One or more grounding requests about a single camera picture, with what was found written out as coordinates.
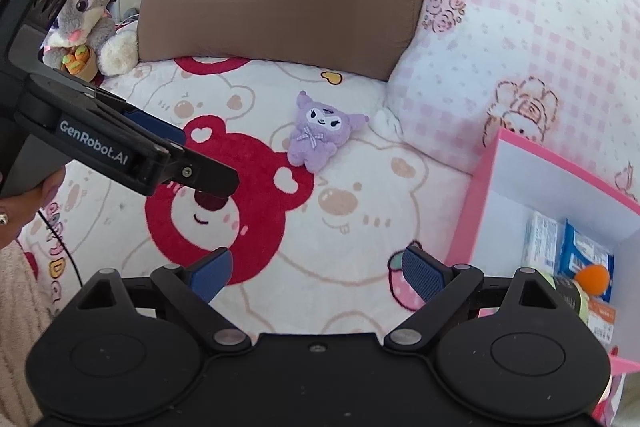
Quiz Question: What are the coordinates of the white toothpaste box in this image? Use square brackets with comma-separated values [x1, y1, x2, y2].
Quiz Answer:
[522, 211, 560, 274]

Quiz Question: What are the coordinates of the blue wet wipes pack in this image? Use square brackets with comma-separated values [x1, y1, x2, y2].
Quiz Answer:
[558, 221, 615, 300]

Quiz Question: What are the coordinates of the pink cardboard box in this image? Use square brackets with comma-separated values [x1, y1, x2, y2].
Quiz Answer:
[444, 128, 640, 427]

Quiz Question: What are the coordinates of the green yarn ball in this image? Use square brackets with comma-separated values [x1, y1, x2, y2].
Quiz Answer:
[541, 272, 589, 324]

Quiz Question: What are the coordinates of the person left hand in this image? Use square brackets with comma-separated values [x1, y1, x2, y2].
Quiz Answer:
[0, 167, 66, 249]

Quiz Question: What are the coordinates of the purple plush toy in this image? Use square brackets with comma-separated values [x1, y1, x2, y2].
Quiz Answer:
[286, 91, 369, 174]

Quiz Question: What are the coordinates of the orange makeup sponge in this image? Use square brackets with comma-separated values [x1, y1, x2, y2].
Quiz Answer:
[574, 265, 610, 297]

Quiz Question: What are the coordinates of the clear dental floss box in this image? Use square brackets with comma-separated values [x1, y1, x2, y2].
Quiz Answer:
[587, 297, 616, 346]

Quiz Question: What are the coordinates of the grey bunny plush toy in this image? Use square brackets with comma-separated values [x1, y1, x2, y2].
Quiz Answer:
[42, 0, 139, 82]

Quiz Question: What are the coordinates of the pink checkered pillow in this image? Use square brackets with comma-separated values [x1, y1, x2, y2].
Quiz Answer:
[385, 0, 639, 198]

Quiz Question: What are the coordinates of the cream knit sleeve forearm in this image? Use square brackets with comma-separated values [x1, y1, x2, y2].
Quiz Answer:
[0, 242, 51, 426]

